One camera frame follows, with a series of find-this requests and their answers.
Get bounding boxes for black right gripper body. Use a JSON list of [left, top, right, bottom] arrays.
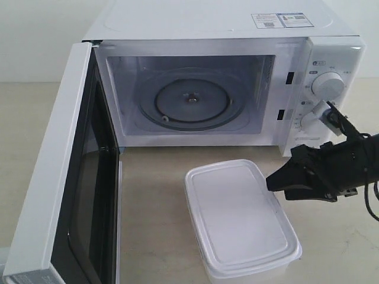
[[291, 142, 367, 198]]

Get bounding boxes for white lidded plastic container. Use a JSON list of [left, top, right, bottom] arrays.
[[184, 159, 303, 283]]

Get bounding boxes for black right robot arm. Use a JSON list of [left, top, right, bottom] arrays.
[[266, 135, 378, 202]]

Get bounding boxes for white microwave oven body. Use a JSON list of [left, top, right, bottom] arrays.
[[83, 1, 365, 156]]

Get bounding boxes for white printed label sticker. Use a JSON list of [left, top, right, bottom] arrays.
[[251, 12, 314, 29]]

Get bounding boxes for lower white timer knob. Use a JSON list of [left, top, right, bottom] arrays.
[[300, 112, 321, 134]]

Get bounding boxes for upper white control knob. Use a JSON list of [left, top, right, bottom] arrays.
[[311, 72, 345, 101]]

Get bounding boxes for glass turntable plate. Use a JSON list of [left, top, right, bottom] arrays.
[[136, 67, 247, 131]]

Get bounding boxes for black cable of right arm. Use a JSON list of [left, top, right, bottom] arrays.
[[363, 180, 379, 221]]

